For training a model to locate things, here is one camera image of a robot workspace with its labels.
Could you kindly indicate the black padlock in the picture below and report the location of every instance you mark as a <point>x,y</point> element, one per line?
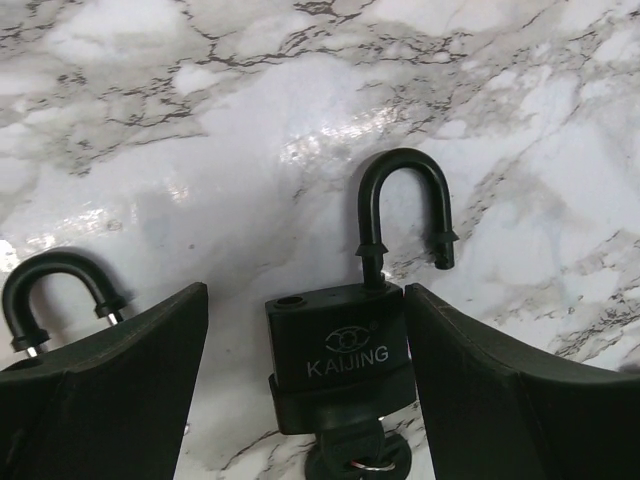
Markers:
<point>340,355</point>

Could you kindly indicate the black head key pair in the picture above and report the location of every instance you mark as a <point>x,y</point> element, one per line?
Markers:
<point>360,451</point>

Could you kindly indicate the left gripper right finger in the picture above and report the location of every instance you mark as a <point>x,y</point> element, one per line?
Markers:
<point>497,408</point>

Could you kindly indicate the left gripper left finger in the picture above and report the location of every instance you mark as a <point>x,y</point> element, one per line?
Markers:
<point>113,405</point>

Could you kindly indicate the yellow padlock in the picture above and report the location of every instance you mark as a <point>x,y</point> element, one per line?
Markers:
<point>47,295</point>

